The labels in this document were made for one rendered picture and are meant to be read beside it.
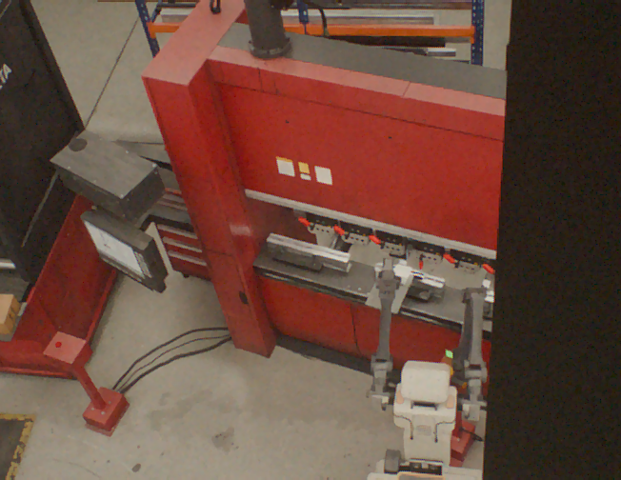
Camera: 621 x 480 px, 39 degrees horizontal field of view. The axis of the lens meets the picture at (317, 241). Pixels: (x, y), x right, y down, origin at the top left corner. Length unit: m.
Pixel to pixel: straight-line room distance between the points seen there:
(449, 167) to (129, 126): 4.03
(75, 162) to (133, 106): 3.36
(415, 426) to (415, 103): 1.46
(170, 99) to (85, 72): 4.11
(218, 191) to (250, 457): 1.74
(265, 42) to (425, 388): 1.69
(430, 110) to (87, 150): 1.69
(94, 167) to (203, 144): 0.52
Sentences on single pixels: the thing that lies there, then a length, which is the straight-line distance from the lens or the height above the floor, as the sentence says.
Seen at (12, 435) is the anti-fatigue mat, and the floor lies 0.02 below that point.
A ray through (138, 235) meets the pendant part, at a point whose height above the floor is 1.57.
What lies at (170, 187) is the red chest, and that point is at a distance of 5.48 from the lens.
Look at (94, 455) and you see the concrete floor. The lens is 5.72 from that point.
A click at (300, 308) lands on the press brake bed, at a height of 0.56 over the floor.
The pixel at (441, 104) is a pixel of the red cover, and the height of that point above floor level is 2.30.
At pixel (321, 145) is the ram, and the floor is 1.87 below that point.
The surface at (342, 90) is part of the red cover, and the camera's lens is 3.89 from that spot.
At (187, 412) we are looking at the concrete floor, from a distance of 5.67.
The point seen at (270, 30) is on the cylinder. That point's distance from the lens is 4.00.
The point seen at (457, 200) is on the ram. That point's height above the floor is 1.71.
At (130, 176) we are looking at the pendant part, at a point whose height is 1.95.
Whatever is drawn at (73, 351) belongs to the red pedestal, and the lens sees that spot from 5.14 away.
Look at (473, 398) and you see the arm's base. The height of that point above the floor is 1.22.
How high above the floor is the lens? 4.79
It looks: 50 degrees down
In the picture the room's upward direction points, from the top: 11 degrees counter-clockwise
